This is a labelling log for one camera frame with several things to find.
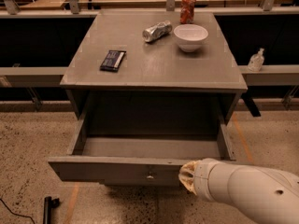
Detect grey top drawer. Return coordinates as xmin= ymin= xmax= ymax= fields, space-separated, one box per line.
xmin=49 ymin=118 xmax=236 ymax=187

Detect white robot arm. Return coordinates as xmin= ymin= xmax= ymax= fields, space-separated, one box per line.
xmin=178 ymin=159 xmax=299 ymax=224

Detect black floor post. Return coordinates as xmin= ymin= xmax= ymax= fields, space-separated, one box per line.
xmin=43 ymin=196 xmax=60 ymax=224

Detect white ceramic bowl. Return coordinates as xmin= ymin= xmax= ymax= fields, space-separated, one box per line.
xmin=174 ymin=24 xmax=208 ymax=52

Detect grey wooden cabinet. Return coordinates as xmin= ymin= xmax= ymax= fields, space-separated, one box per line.
xmin=61 ymin=11 xmax=247 ymax=134

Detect black floor cable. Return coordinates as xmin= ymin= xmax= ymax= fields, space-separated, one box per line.
xmin=0 ymin=197 xmax=36 ymax=224

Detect silver crushed can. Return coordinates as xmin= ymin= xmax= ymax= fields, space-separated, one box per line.
xmin=142 ymin=21 xmax=172 ymax=43

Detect red soda can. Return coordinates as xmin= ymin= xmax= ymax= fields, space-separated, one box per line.
xmin=180 ymin=0 xmax=196 ymax=24

